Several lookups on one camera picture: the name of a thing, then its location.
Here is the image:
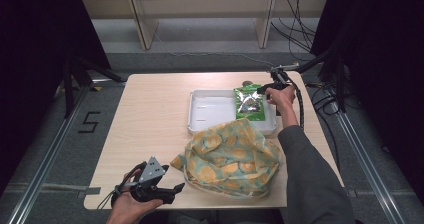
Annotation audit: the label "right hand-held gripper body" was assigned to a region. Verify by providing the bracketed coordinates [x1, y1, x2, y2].
[269, 63, 300, 90]

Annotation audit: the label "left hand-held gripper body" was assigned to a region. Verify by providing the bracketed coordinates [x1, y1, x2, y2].
[129, 155, 177, 205]

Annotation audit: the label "green foil snack packet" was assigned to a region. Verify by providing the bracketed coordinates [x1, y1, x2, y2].
[233, 83, 267, 122]

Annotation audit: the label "white plastic tray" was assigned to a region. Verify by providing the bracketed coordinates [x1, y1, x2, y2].
[187, 88, 278, 137]

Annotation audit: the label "yellow green patterned cloth bag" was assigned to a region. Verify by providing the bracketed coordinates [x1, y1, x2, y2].
[170, 117, 283, 199]

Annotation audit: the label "person's right hand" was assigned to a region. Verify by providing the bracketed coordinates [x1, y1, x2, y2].
[265, 84, 297, 109]

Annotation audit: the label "person's left hand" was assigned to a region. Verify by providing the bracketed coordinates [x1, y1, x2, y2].
[106, 169, 164, 224]

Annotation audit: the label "black metal stand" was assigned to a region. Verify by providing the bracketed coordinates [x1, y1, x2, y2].
[54, 53, 126, 119]
[295, 46, 348, 114]

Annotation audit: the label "black curtain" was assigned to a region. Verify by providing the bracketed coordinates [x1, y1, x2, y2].
[310, 0, 424, 198]
[0, 0, 112, 188]

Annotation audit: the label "light wooden shelf unit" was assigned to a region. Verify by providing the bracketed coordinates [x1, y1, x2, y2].
[79, 0, 331, 51]

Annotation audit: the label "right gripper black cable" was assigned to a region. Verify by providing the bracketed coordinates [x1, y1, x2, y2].
[283, 73, 306, 132]

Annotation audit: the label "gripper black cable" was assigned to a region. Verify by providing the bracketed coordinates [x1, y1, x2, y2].
[283, 73, 306, 132]
[97, 161, 148, 212]

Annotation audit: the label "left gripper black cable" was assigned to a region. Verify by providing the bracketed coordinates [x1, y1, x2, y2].
[97, 161, 148, 212]

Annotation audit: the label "black floor cables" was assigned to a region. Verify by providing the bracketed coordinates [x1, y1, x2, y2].
[305, 81, 342, 142]

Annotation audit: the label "hanging black cables bundle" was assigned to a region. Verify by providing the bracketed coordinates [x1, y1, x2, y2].
[270, 0, 317, 62]

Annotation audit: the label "white floor cable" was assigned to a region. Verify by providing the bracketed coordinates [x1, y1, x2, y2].
[154, 33, 278, 68]

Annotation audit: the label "aluminium floor rail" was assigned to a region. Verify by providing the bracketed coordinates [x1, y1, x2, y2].
[6, 83, 94, 224]
[328, 93, 407, 224]

